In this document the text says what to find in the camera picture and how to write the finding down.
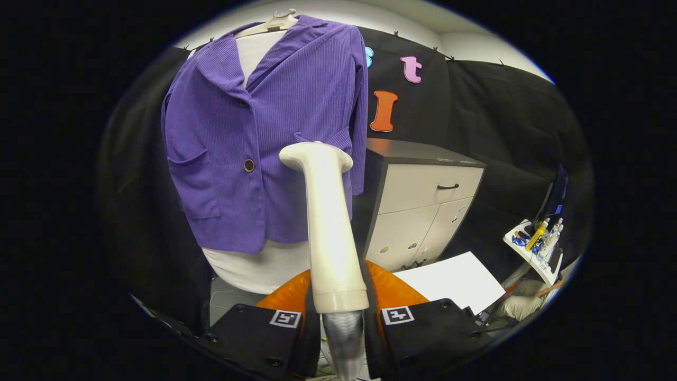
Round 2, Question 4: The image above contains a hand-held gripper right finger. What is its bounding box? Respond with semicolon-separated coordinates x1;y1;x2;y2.
361;259;495;380

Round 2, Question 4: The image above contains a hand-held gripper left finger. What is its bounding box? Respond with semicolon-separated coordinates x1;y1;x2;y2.
204;269;322;380

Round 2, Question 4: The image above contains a white garment steamer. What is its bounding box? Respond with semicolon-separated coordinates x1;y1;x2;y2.
279;141;370;380

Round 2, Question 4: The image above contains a purple corduroy jacket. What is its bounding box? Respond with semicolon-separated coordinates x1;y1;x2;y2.
161;15;369;255

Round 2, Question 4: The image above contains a cream clothes hanger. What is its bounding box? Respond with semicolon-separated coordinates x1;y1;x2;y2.
234;9;300;39

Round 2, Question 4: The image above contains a white dress form torso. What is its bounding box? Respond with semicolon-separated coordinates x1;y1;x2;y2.
203;29;314;295

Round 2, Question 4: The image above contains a white flat board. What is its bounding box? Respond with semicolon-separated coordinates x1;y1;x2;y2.
394;251;506;315

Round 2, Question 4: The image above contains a grey cabinet with black top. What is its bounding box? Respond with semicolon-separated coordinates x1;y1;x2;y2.
352;138;487;272

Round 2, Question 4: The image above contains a white side table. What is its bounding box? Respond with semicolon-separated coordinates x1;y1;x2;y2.
502;218;564;286

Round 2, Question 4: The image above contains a yellow bottle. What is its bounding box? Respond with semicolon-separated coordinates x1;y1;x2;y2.
525;220;549;251

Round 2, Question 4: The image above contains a clear plastic bottle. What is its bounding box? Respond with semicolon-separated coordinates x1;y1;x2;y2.
539;218;564;262

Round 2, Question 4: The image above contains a dark computer monitor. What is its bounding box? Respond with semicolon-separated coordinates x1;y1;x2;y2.
534;163;570;228

